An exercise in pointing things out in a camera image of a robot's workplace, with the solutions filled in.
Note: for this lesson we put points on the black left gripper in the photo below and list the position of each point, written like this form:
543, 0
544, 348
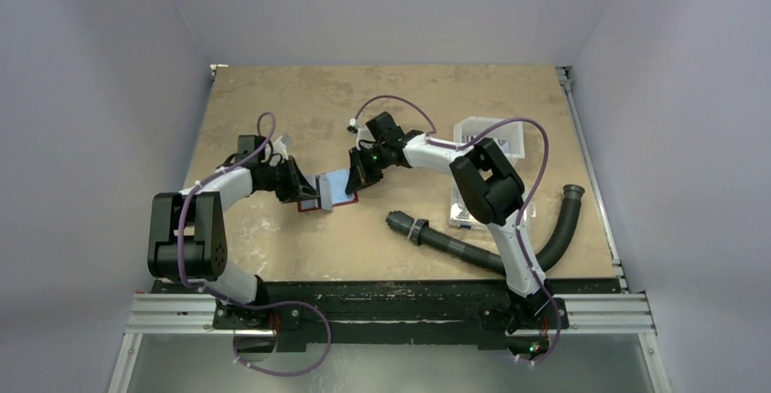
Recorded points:
297, 188

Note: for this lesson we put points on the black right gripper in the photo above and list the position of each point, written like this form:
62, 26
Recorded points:
366, 166

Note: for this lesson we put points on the red leather card holder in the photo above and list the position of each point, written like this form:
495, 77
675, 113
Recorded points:
338, 180

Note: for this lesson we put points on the white card edge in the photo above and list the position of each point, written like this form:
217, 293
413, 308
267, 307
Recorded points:
324, 190

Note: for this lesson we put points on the white plastic tray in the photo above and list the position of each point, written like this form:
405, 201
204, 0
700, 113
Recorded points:
509, 137

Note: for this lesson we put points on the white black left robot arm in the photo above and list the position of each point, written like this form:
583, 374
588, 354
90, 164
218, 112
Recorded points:
187, 241

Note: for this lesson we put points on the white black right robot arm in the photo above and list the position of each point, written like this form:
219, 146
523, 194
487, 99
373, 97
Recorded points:
493, 192

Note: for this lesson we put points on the clear plastic screw box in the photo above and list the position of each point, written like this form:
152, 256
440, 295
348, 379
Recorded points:
459, 215

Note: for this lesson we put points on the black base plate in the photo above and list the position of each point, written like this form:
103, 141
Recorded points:
288, 293

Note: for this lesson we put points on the aluminium frame rail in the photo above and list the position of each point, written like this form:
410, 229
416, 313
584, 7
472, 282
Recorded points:
577, 314

